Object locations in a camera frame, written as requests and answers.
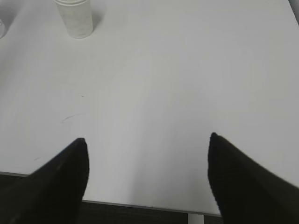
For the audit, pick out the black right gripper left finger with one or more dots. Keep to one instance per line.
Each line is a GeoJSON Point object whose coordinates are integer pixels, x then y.
{"type": "Point", "coordinates": [53, 193]}

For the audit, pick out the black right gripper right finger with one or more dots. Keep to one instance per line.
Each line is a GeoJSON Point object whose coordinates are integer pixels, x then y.
{"type": "Point", "coordinates": [245, 192]}

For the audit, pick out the clear water bottle red label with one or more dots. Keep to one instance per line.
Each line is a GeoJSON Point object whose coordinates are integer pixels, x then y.
{"type": "Point", "coordinates": [2, 29]}

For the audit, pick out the white paper cup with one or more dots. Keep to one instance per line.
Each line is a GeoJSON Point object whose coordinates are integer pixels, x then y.
{"type": "Point", "coordinates": [77, 17]}

